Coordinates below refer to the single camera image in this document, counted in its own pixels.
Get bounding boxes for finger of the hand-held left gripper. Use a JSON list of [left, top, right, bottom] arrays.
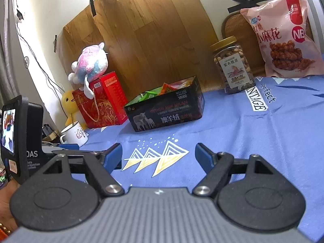
[[58, 143, 80, 151], [52, 149, 103, 156]]

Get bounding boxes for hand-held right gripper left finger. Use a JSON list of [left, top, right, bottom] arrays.
[[40, 143, 125, 198]]

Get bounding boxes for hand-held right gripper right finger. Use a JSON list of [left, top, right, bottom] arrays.
[[192, 143, 275, 197]]

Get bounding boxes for black cardboard box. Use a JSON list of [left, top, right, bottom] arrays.
[[124, 75, 205, 132]]

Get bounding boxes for green cracker packet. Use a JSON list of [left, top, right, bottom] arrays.
[[138, 87, 165, 102]]

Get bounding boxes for orange snack packet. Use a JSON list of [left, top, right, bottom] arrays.
[[162, 82, 178, 95]]

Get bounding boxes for person's left hand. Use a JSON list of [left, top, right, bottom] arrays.
[[0, 181, 21, 227]]

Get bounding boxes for white enamel mug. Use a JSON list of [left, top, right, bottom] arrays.
[[60, 121, 88, 146]]

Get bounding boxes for yellow plush toy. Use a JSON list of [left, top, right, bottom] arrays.
[[61, 90, 88, 129]]

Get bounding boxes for red gift bag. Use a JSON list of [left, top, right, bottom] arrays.
[[72, 87, 119, 129]]

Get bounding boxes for blue printed blanket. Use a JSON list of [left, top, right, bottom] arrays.
[[58, 75, 324, 243]]

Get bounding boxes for red box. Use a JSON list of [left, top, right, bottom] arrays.
[[93, 71, 128, 126]]

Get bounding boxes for pink and blue plush toy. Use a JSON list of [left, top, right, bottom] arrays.
[[68, 42, 109, 99]]

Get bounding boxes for grey curtain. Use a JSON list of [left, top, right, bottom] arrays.
[[0, 0, 18, 104]]

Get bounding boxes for clear nut jar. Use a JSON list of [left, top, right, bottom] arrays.
[[210, 36, 254, 95]]

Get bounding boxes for wooden board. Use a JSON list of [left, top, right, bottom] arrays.
[[62, 0, 226, 95]]

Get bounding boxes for large pink snack bag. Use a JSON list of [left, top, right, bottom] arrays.
[[240, 0, 324, 78]]

